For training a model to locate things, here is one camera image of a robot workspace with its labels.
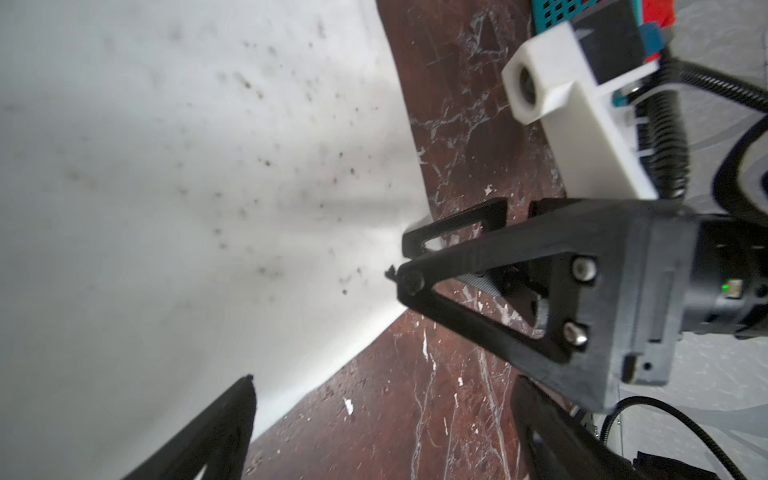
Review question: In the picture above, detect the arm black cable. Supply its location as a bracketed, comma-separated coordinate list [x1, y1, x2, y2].
[635, 47, 768, 202]
[599, 395, 748, 480]

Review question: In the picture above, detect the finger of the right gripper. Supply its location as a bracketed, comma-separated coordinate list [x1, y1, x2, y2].
[402, 198, 508, 258]

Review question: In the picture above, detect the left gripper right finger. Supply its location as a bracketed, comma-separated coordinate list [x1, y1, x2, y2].
[511, 376, 642, 479]

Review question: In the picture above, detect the white printed t-shirt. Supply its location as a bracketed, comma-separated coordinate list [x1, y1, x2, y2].
[1, 1, 428, 479]

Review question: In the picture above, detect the red t-shirt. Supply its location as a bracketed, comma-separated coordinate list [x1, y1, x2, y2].
[641, 0, 676, 28]

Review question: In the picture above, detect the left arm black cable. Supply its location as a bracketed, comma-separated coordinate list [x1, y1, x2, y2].
[599, 395, 748, 480]

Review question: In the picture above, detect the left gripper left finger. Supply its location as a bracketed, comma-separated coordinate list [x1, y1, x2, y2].
[126, 375, 257, 479]

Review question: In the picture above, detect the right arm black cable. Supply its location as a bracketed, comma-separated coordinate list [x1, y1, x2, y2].
[635, 47, 768, 202]

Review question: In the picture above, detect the teal plastic basket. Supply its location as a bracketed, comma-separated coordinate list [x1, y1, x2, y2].
[530, 0, 599, 34]

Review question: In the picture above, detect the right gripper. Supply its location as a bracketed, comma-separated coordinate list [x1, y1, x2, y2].
[388, 199, 700, 412]

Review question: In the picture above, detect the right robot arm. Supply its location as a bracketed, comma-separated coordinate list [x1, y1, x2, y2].
[387, 120, 767, 412]

